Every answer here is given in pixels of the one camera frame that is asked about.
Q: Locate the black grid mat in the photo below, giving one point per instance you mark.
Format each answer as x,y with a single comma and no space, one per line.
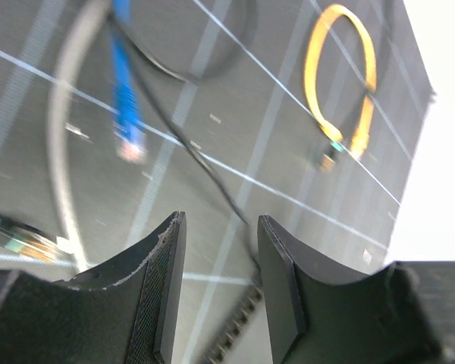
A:
251,123

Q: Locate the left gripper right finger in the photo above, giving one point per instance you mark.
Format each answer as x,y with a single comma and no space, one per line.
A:
320,311

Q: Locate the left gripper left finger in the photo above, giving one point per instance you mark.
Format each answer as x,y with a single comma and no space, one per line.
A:
123,310

